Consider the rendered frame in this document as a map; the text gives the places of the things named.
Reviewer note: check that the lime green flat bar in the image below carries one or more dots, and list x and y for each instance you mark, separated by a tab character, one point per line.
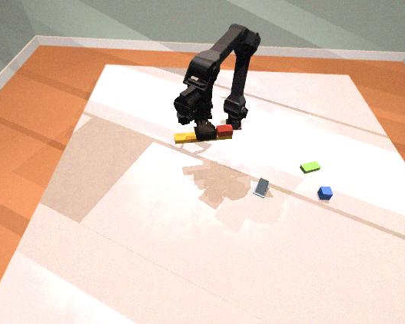
310	167

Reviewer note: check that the blue cube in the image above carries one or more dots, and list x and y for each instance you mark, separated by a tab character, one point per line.
325	193

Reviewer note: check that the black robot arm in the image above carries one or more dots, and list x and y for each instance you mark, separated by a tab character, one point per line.
206	66

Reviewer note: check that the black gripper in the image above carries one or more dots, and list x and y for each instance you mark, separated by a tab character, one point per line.
205	130

